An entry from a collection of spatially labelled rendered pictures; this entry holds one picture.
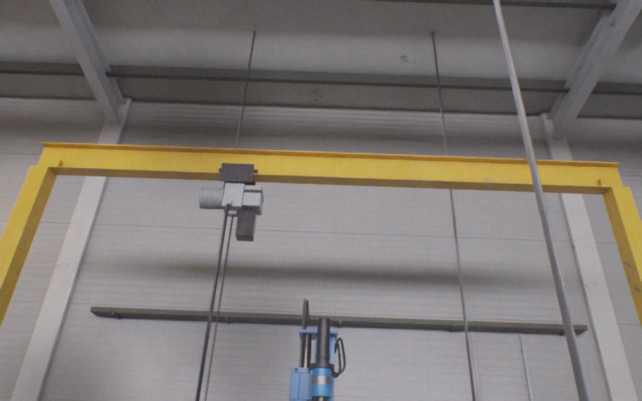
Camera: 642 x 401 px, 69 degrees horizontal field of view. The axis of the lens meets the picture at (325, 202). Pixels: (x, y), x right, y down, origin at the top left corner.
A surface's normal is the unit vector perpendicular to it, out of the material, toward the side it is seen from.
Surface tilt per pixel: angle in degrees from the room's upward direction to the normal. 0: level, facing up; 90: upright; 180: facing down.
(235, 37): 173
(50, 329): 90
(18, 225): 90
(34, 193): 90
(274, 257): 90
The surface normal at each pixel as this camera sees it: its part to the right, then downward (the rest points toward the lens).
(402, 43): -0.04, 0.80
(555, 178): 0.01, -0.50
